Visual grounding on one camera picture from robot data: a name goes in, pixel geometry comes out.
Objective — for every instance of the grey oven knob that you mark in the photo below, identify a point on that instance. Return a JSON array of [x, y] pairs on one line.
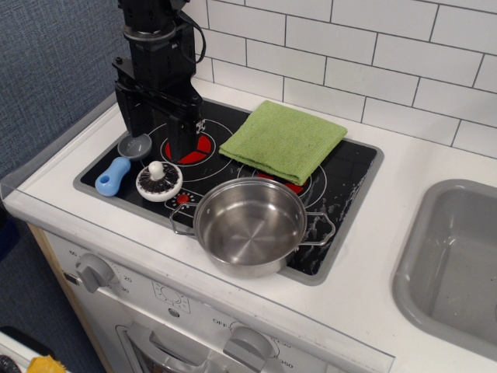
[[249, 348], [93, 272]]

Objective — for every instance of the grey sink basin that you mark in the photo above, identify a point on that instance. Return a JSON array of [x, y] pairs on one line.
[[445, 283]]

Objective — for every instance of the blue handled grey scoop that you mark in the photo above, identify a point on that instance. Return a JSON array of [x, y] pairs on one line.
[[130, 149]]

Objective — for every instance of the green folded towel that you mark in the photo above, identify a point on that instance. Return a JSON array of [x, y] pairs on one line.
[[283, 142]]

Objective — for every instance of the grey left oven knob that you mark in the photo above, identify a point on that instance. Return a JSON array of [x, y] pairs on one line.
[[93, 272]]

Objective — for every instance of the grey oven door handle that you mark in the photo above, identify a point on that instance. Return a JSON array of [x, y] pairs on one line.
[[148, 351]]

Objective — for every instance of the white round mushroom toy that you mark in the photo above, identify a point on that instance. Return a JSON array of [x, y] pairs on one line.
[[159, 181]]

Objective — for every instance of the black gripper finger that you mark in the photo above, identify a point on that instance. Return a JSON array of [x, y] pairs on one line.
[[182, 136], [134, 108]]

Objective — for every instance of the grey right oven knob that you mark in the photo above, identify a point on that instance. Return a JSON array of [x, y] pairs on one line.
[[249, 348]]

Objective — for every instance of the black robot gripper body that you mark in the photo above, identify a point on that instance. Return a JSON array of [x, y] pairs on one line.
[[162, 63]]

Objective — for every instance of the black toy stove top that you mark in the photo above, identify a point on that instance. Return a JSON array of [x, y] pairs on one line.
[[333, 194]]

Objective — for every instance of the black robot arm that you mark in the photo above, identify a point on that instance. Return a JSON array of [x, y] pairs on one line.
[[151, 16]]

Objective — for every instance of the stainless steel pot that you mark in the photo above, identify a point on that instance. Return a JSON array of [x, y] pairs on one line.
[[250, 227]]

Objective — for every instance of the white toy oven front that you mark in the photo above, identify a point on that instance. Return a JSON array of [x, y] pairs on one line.
[[131, 297]]

